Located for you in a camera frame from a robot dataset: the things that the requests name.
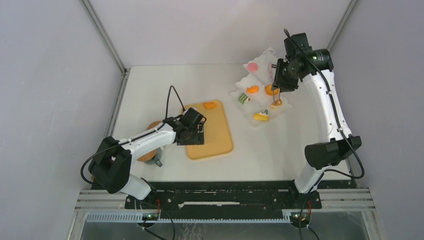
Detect orange glazed donut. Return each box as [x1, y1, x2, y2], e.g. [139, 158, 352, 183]
[269, 98, 283, 109]

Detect right black camera cable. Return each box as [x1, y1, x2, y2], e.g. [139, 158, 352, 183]
[283, 28, 366, 240]

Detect grey mug with rattan lid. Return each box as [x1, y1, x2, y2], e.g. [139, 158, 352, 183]
[137, 148, 163, 167]

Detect small orange pastry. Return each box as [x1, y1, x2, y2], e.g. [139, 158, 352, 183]
[246, 85, 260, 94]

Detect green layered cake slice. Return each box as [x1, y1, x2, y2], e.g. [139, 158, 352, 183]
[237, 93, 251, 105]

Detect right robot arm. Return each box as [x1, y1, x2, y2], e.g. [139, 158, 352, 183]
[272, 30, 365, 208]

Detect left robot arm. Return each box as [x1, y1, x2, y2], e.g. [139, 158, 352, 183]
[87, 107, 207, 209]

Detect pink handled metal tongs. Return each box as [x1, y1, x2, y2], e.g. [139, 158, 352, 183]
[268, 63, 281, 101]

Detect yellow cream cake slice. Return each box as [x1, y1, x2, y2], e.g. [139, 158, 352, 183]
[253, 109, 269, 122]

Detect black camera cable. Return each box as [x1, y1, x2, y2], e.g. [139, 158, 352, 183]
[283, 28, 366, 240]
[80, 85, 186, 186]

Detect left black camera cable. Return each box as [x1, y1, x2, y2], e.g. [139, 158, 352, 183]
[80, 85, 186, 186]

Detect yellow serving tray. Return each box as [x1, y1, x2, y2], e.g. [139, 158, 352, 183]
[185, 100, 234, 161]

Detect white three tier stand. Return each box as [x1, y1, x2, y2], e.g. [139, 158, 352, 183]
[229, 47, 293, 127]

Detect orange round tart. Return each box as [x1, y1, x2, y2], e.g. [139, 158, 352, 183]
[264, 84, 275, 96]

